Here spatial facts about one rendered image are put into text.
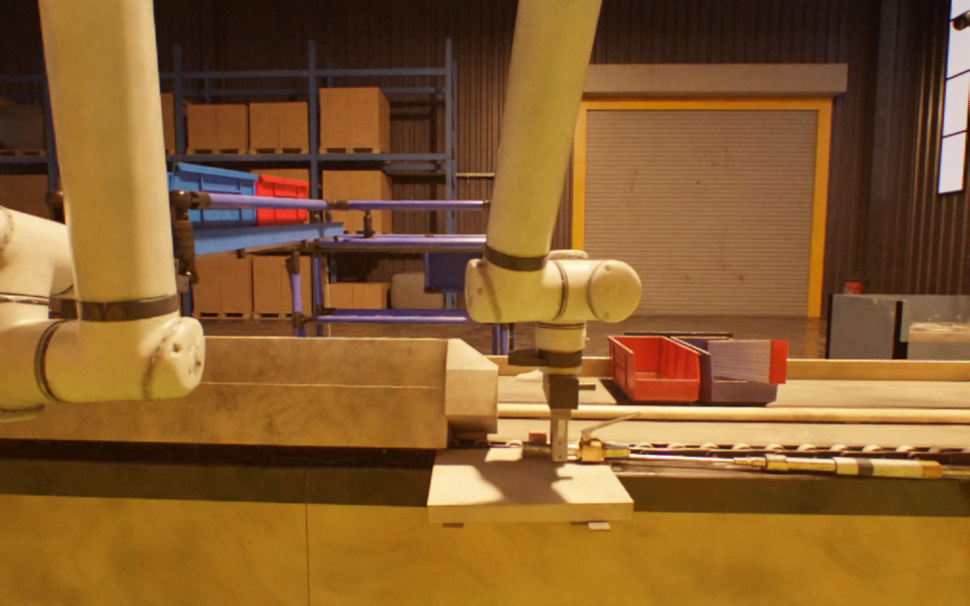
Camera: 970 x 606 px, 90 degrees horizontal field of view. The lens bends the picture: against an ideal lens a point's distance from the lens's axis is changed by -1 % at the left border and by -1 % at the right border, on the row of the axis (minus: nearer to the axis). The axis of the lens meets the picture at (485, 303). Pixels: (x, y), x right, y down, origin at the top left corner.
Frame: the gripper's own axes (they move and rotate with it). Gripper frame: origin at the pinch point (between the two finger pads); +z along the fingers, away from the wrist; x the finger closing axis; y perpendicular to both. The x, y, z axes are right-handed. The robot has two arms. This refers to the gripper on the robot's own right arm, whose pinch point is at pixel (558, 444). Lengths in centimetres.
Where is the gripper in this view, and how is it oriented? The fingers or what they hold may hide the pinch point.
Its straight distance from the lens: 90.9
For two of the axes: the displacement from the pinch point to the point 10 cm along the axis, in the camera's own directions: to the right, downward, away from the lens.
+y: 10.0, 0.1, -0.4
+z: -0.1, 10.0, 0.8
